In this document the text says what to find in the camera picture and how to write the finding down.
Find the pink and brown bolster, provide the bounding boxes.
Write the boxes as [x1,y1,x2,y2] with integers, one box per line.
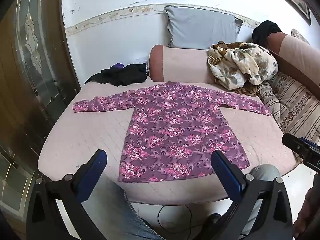
[149,44,220,83]
[266,32,320,98]

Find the black clothes pile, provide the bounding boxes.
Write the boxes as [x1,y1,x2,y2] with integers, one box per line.
[84,63,147,87]

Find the purple floral blouse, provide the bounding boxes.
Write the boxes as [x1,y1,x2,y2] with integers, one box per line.
[72,81,272,183]

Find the cream floral blanket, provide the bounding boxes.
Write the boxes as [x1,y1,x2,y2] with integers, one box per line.
[207,41,279,95]

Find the pink bed mattress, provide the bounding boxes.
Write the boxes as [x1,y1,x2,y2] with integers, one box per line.
[37,76,300,205]

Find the small striped pillow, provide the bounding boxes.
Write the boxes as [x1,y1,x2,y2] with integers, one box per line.
[291,29,311,45]

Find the grey-blue pillow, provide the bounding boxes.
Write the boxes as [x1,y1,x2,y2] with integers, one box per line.
[164,5,243,50]

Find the black cable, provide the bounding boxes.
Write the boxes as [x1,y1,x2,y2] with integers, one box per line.
[157,204,193,230]

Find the wooden glass-door wardrobe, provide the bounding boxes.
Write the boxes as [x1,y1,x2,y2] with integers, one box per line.
[0,0,82,230]

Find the black cloth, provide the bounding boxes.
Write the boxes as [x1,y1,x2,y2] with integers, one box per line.
[252,20,283,46]

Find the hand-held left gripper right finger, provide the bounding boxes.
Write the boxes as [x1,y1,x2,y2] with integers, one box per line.
[207,151,293,240]

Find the striped patterned cushion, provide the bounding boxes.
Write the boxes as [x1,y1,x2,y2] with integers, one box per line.
[256,71,320,140]

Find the person's blue jeans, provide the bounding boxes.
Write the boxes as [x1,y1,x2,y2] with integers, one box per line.
[81,164,282,240]

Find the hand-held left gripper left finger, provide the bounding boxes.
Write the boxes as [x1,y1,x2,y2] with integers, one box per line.
[26,149,108,240]

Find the person's right hand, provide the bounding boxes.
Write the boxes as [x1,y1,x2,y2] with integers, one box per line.
[292,187,320,239]

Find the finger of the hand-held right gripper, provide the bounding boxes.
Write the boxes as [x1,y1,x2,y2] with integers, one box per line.
[282,133,310,159]

